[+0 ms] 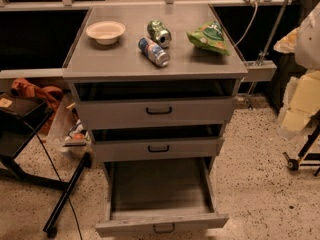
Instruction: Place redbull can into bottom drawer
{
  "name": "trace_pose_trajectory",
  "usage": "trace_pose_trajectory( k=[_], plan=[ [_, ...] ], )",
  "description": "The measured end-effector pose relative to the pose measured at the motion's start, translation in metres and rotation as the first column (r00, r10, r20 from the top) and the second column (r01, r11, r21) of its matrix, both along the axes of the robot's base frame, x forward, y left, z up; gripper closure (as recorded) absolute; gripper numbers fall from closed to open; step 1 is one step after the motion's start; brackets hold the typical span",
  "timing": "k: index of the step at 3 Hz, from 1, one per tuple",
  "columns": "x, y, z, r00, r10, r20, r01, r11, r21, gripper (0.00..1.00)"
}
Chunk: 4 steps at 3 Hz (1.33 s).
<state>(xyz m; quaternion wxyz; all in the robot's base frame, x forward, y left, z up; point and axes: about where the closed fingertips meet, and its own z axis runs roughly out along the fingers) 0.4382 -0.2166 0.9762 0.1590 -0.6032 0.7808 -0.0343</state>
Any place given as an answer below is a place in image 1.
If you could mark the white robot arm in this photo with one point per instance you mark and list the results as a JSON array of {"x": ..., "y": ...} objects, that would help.
[{"x": 304, "y": 42}]

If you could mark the orange cloth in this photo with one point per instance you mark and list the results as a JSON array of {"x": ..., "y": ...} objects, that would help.
[{"x": 52, "y": 95}]

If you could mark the black wheeled tripod base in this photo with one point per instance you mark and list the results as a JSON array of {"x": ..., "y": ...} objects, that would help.
[{"x": 305, "y": 157}]

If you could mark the top grey drawer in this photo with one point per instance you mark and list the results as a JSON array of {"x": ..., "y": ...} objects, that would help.
[{"x": 113, "y": 105}]

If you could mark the bottom grey drawer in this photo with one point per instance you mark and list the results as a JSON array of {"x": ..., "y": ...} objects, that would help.
[{"x": 159, "y": 197}]

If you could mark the middle grey drawer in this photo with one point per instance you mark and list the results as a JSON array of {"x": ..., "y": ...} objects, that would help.
[{"x": 157, "y": 142}]

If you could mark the grey drawer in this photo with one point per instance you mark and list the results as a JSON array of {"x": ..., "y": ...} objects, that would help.
[
  {"x": 113, "y": 105},
  {"x": 157, "y": 142},
  {"x": 159, "y": 197}
]

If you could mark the grey drawer cabinet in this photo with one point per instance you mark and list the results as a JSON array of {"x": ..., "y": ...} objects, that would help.
[{"x": 124, "y": 62}]

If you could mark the clear plastic bag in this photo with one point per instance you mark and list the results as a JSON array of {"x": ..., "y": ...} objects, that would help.
[{"x": 59, "y": 136}]

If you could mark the green soda can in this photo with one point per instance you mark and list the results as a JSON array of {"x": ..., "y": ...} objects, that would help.
[{"x": 159, "y": 33}]

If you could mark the blue silver redbull can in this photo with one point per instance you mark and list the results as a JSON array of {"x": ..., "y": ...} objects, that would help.
[{"x": 154, "y": 52}]

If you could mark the white paper bowl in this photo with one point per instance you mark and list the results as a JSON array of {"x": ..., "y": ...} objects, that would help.
[{"x": 106, "y": 32}]

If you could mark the metal pole stand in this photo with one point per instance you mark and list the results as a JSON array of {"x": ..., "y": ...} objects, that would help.
[{"x": 261, "y": 56}]

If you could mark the green chip bag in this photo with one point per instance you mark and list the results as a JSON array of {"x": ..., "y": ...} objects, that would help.
[{"x": 209, "y": 36}]

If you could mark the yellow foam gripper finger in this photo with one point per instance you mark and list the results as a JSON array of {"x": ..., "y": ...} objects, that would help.
[{"x": 301, "y": 102}]

